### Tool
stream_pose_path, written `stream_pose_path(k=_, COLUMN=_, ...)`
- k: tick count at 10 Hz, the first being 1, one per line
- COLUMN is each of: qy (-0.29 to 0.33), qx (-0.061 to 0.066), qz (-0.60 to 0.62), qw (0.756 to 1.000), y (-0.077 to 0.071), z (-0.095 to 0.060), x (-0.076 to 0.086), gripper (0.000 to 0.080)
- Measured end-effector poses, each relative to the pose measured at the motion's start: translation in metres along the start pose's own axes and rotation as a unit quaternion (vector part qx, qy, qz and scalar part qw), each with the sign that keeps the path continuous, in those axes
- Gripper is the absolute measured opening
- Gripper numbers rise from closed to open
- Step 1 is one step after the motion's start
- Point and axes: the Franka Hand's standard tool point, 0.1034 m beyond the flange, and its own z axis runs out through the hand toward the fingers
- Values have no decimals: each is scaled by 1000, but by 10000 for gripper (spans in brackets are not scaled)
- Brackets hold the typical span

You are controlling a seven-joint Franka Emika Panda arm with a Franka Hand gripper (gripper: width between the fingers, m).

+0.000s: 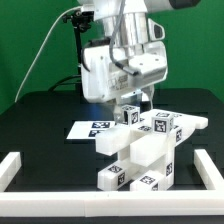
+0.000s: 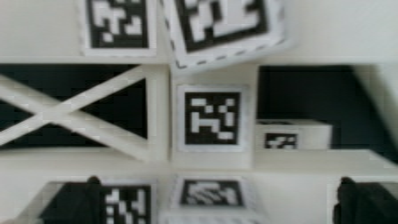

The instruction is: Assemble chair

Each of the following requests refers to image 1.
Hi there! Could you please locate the white U-shaped border fence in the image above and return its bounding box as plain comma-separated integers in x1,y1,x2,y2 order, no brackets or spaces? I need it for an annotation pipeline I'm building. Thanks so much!
0,150,224,217

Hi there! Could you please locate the white chair back frame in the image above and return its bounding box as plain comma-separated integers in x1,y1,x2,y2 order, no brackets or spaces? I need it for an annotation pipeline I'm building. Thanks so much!
95,109,208,167

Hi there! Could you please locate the white cable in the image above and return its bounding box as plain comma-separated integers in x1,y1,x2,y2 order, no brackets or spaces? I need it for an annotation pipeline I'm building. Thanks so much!
14,5,83,103

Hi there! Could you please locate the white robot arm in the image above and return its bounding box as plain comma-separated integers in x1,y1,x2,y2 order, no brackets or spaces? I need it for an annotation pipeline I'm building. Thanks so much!
78,0,201,123

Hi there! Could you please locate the grey camera on stand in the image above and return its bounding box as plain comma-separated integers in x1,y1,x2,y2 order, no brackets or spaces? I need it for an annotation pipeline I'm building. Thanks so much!
81,4,94,13

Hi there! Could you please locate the white tagged cube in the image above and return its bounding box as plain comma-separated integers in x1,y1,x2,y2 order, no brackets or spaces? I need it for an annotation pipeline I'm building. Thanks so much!
122,105,140,125
152,112,174,134

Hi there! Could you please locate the black camera stand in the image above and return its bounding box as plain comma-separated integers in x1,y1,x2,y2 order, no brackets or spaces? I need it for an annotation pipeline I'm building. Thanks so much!
62,9,98,94

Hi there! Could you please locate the black cable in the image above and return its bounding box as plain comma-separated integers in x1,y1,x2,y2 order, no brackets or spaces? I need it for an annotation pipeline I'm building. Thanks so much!
48,74,83,92

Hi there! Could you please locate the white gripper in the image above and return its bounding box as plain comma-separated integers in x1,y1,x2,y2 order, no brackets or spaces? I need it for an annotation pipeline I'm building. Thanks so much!
81,18,168,123

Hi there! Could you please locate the white chair seat part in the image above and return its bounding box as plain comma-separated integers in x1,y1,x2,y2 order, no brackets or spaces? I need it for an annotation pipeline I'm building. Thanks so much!
118,133,176,188

